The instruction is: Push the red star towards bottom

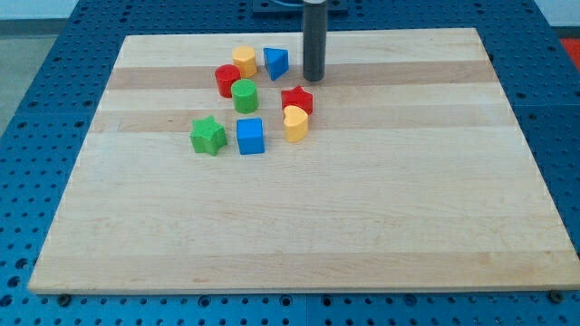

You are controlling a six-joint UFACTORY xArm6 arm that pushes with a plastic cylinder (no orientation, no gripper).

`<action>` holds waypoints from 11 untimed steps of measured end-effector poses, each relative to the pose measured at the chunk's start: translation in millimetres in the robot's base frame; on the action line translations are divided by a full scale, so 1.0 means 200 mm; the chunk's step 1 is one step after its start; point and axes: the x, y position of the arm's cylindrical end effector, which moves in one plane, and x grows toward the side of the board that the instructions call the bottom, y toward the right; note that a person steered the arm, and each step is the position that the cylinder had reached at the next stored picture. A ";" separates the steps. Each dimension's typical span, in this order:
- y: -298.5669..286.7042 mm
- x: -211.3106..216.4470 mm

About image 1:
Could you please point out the red star block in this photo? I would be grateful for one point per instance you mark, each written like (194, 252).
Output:
(298, 97)

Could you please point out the green star block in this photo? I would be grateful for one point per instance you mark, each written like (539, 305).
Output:
(207, 136)

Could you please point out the yellow heart block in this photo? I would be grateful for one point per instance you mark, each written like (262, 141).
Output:
(296, 122)

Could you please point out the blue cube block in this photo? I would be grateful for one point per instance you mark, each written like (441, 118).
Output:
(250, 136)

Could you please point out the green cylinder block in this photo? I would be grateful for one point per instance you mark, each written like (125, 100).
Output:
(244, 96)

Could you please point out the blue triangle block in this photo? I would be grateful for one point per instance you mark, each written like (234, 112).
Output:
(276, 62)

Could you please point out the red cylinder block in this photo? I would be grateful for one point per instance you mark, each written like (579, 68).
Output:
(225, 76)

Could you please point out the yellow hexagon block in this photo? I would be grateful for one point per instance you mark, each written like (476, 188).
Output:
(244, 58)

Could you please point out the wooden board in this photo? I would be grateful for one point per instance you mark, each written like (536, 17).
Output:
(414, 176)

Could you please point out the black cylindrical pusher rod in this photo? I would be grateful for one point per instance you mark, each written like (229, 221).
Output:
(314, 39)

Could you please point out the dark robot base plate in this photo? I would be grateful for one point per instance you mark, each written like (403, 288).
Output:
(260, 7)

